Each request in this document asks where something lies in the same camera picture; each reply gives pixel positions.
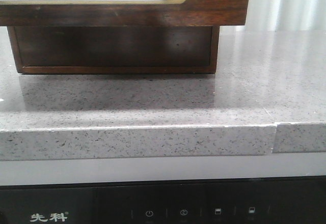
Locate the dark wooden drawer cabinet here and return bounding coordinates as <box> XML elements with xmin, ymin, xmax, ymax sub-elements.
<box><xmin>7</xmin><ymin>26</ymin><xmax>219</xmax><ymax>74</ymax></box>

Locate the wooden drawer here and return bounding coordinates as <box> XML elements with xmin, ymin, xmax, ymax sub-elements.
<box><xmin>1</xmin><ymin>0</ymin><xmax>249</xmax><ymax>26</ymax></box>
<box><xmin>15</xmin><ymin>26</ymin><xmax>212</xmax><ymax>67</ymax></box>

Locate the white curtain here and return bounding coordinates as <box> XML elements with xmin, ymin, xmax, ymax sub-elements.
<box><xmin>235</xmin><ymin>0</ymin><xmax>325</xmax><ymax>31</ymax></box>

